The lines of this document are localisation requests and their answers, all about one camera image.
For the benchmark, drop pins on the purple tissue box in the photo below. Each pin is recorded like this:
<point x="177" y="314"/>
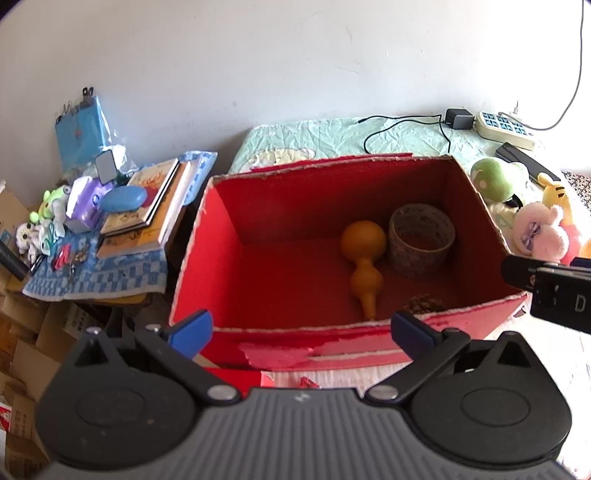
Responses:
<point x="85" y="205"/>

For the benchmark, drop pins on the blue checkered cloth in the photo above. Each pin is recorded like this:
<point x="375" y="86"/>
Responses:
<point x="115" y="277"/>

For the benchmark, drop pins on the brown pine cone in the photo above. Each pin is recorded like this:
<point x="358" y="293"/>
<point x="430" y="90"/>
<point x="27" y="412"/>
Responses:
<point x="422" y="305"/>

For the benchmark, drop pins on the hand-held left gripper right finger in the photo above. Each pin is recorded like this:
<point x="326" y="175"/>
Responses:
<point x="411" y="332"/>

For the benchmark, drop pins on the blue paper bag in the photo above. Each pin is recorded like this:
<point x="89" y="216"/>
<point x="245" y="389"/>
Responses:
<point x="81" y="134"/>

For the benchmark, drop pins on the blue glasses case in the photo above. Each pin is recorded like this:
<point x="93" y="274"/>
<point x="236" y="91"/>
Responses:
<point x="123" y="199"/>

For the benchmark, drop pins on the pile of cardboard boxes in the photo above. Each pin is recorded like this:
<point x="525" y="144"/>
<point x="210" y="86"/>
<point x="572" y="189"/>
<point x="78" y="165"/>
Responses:
<point x="27" y="350"/>

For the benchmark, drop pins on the orange cover book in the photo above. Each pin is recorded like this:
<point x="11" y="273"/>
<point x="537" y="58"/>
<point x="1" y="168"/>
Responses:
<point x="154" y="184"/>

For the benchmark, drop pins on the printed packing tape roll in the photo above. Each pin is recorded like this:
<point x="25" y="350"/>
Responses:
<point x="420" y="258"/>

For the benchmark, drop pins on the bunch of keys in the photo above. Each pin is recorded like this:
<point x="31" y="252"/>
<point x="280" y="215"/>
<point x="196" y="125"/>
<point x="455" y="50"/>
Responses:
<point x="69" y="258"/>

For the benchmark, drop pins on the large red cardboard box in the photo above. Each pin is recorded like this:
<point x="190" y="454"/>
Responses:
<point x="286" y="277"/>

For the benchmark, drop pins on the stack of books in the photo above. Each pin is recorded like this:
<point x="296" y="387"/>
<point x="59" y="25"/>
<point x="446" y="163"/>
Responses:
<point x="152" y="237"/>

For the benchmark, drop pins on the green plush toy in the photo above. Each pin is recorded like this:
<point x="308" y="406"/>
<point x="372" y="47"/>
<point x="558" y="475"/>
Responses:
<point x="496" y="177"/>

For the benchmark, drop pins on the white power strip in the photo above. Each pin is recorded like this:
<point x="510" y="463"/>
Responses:
<point x="505" y="129"/>

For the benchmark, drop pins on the white spotted plush toy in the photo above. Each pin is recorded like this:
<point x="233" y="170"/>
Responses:
<point x="27" y="240"/>

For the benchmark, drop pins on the black flask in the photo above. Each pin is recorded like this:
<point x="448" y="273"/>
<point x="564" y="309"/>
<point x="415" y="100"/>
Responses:
<point x="11" y="261"/>

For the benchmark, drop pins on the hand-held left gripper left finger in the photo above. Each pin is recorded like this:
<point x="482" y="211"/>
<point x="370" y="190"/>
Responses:
<point x="191" y="330"/>

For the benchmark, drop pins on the pale pink bunny plush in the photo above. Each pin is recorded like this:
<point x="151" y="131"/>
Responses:
<point x="540" y="230"/>

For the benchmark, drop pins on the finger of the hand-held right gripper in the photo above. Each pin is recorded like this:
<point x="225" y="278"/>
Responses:
<point x="519" y="272"/>
<point x="581" y="262"/>

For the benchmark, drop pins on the small standing mirror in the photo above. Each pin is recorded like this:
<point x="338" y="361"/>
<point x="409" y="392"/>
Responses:
<point x="106" y="166"/>

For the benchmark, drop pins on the black power adapter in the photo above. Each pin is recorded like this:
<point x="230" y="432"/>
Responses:
<point x="459" y="119"/>

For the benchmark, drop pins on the green frog plush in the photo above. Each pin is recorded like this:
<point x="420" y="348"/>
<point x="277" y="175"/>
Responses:
<point x="51" y="203"/>

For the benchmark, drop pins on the orange gourd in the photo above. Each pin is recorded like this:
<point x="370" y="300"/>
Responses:
<point x="362" y="240"/>

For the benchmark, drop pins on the black flat device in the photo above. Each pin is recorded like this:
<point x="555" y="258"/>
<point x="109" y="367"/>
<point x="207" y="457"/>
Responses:
<point x="526" y="161"/>

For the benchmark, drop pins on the white plug charger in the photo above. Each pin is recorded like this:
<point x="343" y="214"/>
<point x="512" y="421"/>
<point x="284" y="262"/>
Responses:
<point x="515" y="110"/>

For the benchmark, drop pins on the yellow bear plush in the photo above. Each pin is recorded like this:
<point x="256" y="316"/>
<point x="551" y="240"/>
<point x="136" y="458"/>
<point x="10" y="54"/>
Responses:
<point x="556" y="191"/>

